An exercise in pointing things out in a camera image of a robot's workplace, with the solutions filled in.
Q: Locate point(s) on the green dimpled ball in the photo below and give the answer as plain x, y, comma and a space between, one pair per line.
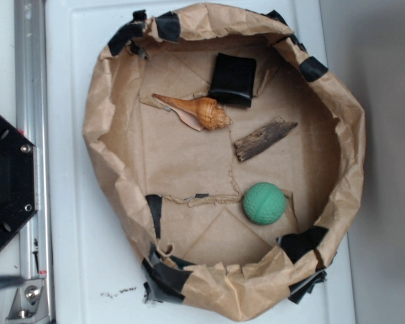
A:
264, 203

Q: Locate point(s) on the brown paper bag bin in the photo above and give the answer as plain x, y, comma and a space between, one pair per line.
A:
178, 192

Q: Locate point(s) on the orange spiral seashell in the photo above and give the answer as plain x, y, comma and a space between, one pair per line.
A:
197, 113

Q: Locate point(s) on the brown wood bark piece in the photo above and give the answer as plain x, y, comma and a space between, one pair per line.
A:
263, 138

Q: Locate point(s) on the black square pouch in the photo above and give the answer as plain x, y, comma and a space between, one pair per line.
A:
233, 80

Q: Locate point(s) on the white plastic tray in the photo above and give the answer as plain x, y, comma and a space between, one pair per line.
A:
98, 278

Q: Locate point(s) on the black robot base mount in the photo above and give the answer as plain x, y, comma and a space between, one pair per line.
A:
17, 186

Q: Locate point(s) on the aluminium extrusion rail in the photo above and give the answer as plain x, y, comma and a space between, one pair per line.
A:
36, 259

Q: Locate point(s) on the grey metal corner bracket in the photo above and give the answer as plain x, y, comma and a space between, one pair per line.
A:
29, 304

